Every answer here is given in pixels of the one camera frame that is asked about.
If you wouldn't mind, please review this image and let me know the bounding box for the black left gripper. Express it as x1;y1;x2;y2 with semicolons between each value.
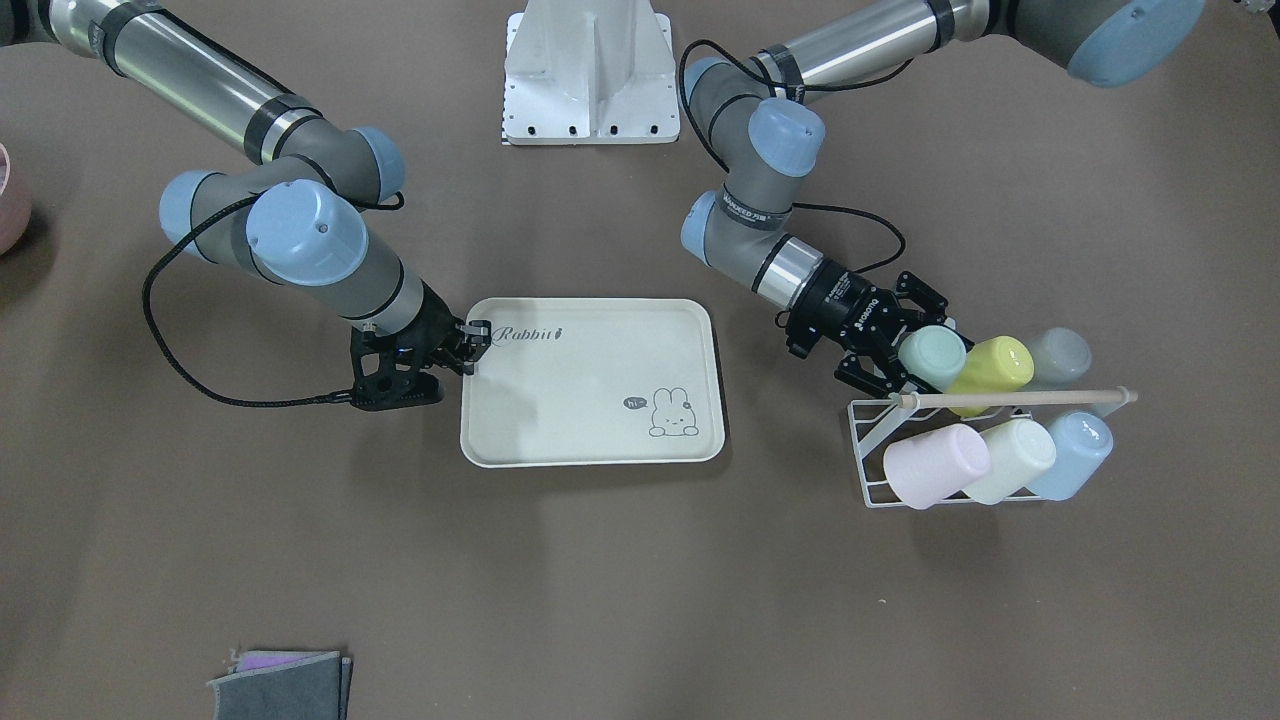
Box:
785;259;948;398

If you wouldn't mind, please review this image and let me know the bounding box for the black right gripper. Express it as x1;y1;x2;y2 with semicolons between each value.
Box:
349;286;493;413

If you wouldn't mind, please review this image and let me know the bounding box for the green cup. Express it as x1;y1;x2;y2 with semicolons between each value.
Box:
897;325;968;392

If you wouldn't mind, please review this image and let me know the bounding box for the white rabbit tray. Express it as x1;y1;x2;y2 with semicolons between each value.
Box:
460;297;726;468

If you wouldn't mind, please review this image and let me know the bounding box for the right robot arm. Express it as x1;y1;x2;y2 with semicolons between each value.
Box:
3;1;492;411

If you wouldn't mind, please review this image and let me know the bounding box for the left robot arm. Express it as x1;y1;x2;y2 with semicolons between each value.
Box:
678;1;1204;398

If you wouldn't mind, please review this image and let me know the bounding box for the yellow cup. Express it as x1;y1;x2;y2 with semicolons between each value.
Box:
945;336;1036;395

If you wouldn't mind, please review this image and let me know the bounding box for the pink cup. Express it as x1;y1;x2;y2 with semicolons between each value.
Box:
883;424;992;510

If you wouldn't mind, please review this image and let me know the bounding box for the grey cup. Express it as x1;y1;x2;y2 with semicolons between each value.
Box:
1025;327;1093;391

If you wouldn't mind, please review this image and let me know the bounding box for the cream white cup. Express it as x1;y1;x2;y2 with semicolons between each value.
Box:
963;418;1057;505

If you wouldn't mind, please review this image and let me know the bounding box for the light blue cup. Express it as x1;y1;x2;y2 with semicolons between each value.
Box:
1027;411;1115;501

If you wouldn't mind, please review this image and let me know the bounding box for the grey folded cloth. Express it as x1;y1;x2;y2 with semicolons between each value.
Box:
207;650;353;719

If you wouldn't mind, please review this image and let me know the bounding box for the pink bowl with ice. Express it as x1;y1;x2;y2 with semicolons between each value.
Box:
1;143;32;255

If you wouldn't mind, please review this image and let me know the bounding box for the white wire cup rack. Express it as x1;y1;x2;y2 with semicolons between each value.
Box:
847;386;1139;509

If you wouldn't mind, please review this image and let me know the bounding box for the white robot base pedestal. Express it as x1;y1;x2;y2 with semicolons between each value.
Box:
500;1;681;146

